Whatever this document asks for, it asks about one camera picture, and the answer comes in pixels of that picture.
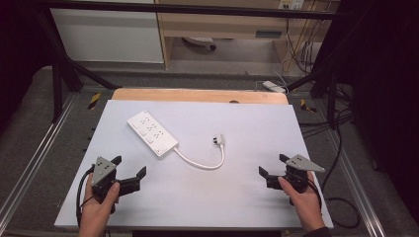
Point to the black metal frame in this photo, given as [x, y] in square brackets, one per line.
[197, 9]

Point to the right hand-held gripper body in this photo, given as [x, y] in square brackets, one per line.
[298, 173]

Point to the black curtain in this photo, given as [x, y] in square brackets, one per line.
[16, 49]
[385, 82]

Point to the wooden board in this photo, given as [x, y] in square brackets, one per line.
[197, 96]

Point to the aluminium floor rail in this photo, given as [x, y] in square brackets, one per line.
[36, 154]
[362, 204]

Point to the white wall socket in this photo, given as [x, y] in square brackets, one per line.
[291, 4]

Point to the person's left hand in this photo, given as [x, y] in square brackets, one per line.
[98, 210]

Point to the white cabinet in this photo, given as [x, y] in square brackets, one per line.
[105, 33]

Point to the person's right hand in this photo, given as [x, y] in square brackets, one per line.
[304, 205]

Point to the office chair base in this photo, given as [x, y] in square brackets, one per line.
[201, 41]

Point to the small white floor power strip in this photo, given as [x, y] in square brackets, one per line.
[273, 86]

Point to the white plug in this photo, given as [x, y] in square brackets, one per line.
[218, 140]

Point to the wooden desk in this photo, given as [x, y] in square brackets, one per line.
[224, 23]

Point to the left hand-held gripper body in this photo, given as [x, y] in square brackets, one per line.
[102, 171]

